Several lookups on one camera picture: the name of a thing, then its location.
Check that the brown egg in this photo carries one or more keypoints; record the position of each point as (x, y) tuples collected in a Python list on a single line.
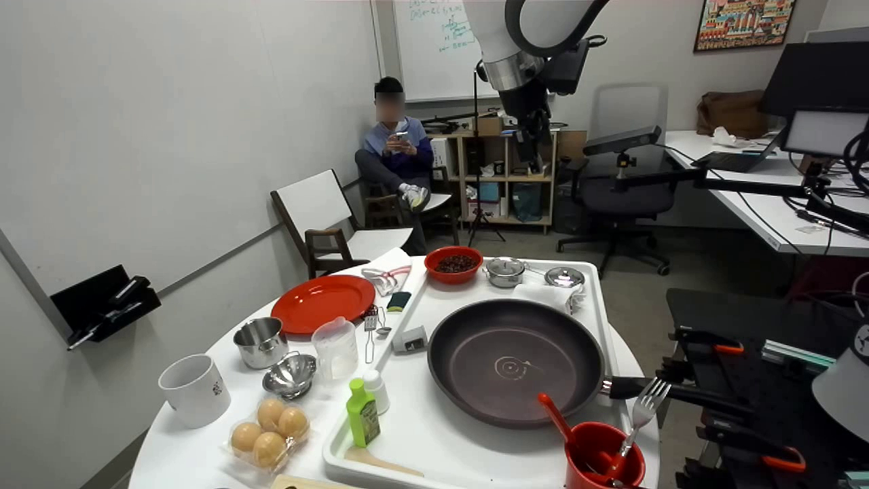
[(270, 414), (270, 450), (245, 439), (294, 424)]

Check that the clear egg carton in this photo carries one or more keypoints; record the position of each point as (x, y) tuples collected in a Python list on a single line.
[(238, 465)]

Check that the wooden shelf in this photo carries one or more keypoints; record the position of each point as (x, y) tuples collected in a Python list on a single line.
[(493, 180)]

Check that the clear glass cup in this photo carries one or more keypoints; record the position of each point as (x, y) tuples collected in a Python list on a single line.
[(334, 352)]

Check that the deep steel bowl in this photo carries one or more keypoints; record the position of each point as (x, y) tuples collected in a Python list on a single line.
[(262, 344)]

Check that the black robot table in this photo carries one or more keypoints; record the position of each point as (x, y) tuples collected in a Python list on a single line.
[(769, 399)]

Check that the teal hand tool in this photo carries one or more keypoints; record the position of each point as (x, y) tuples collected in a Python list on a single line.
[(797, 354)]

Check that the red measuring cup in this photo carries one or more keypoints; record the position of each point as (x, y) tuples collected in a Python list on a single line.
[(598, 458)]

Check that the white mug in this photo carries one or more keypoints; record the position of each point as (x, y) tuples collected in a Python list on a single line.
[(192, 389)]

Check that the small white bottle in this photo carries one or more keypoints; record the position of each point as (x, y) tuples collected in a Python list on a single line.
[(376, 385)]

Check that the black tripod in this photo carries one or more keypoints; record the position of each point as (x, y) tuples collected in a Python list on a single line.
[(476, 180)]

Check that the black wall holder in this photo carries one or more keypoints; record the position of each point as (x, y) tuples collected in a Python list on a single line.
[(97, 303)]

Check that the wooden chair with white panels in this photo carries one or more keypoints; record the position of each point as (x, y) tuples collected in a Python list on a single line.
[(315, 204)]

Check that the colourful framed poster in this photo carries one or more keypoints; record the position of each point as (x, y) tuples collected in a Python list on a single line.
[(746, 24)]

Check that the green bottle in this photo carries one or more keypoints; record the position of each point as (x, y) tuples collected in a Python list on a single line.
[(361, 418)]

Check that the red striped white towel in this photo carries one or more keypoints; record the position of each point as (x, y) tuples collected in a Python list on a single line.
[(385, 263)]

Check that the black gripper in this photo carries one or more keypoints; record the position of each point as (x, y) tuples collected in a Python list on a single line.
[(527, 109)]

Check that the wooden spatula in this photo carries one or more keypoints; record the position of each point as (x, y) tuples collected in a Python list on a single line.
[(385, 464)]

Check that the small grey block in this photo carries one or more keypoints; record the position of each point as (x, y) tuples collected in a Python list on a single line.
[(409, 340)]

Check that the black frying pan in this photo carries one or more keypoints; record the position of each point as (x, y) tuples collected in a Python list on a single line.
[(512, 362)]

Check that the metal fork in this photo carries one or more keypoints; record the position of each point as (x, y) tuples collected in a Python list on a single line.
[(651, 401)]

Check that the shallow steel bowl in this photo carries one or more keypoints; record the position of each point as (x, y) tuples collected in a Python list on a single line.
[(288, 375)]

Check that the brown bag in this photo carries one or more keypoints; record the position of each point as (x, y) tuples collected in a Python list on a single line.
[(728, 112)]

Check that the wall whiteboard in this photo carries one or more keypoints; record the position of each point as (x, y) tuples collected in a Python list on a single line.
[(435, 44)]

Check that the red bowl of beans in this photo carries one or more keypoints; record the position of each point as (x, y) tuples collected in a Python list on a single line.
[(454, 265)]

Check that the white desk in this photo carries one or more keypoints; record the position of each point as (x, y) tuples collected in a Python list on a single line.
[(769, 219)]

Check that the red plate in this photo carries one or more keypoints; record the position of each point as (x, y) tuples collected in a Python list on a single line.
[(321, 306)]

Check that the wooden board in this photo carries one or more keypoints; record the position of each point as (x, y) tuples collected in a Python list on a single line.
[(313, 485)]

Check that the black computer monitor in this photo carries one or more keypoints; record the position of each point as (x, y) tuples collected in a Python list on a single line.
[(816, 82)]

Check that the seated person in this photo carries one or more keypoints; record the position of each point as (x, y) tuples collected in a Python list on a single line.
[(395, 150)]

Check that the grey office chair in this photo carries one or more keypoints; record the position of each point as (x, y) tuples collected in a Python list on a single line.
[(625, 180)]

